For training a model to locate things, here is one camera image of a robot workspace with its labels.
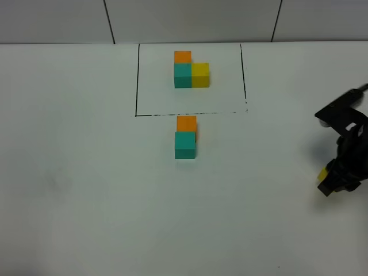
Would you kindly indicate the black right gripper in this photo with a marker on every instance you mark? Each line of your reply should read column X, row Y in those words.
column 349, row 168

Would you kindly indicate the yellow template block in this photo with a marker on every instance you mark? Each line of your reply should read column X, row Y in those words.
column 200, row 75

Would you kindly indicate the teal template block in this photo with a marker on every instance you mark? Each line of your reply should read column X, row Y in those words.
column 182, row 75

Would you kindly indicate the orange template block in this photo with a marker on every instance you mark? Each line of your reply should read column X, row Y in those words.
column 182, row 57

